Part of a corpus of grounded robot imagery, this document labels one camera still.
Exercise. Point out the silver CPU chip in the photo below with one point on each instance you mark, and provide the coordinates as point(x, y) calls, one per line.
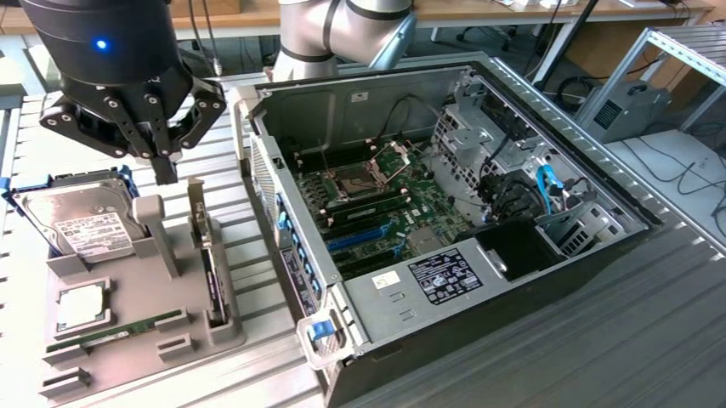
point(81, 308)

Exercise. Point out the aluminium frame shelf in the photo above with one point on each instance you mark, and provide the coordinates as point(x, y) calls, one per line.
point(691, 47)

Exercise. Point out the CPU socket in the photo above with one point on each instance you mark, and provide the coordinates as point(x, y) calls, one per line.
point(353, 183)

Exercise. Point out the green RAM stick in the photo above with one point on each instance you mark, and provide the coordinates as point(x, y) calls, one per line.
point(113, 336)

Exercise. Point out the silver perforated drive cage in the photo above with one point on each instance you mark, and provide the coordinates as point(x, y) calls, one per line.
point(474, 170)

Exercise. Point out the grey parts rack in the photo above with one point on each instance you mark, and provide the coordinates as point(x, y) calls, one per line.
point(141, 293)

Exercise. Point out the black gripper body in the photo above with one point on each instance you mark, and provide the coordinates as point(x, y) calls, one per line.
point(113, 64)

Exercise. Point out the silver disk bay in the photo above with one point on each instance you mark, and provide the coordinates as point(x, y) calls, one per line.
point(578, 229)

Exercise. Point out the office chair with black base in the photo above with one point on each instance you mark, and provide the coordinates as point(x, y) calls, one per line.
point(487, 30)

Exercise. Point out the blue case latch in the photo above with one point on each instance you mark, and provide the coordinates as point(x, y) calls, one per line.
point(320, 330)

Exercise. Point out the white side table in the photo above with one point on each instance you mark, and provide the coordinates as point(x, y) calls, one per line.
point(652, 170)

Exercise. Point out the installed black RAM stick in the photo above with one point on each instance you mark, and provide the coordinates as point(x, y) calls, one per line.
point(368, 210)

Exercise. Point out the grey control box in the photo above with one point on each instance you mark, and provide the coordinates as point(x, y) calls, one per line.
point(630, 110)

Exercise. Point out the blue expansion slot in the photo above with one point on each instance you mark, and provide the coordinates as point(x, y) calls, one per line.
point(351, 240)

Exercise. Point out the grey power supply unit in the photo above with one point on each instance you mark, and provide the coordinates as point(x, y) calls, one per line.
point(385, 306)

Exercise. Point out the open grey PC case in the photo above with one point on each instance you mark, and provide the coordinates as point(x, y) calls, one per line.
point(317, 106)

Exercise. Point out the silver hard disk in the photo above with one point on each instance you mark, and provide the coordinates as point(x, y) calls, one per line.
point(73, 212)

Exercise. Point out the grey chipset heatsink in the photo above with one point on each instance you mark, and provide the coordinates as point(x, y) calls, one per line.
point(425, 240)

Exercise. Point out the long wooden desk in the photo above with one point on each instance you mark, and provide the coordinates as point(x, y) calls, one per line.
point(510, 13)

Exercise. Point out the black graphics card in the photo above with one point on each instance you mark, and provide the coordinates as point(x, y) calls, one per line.
point(212, 276)

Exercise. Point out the thin socket locking lever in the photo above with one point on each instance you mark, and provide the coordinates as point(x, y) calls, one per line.
point(324, 157)

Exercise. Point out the green motherboard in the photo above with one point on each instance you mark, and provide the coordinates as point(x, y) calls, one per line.
point(431, 204)

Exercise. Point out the metal socket cover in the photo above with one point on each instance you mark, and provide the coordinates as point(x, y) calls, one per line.
point(391, 163)

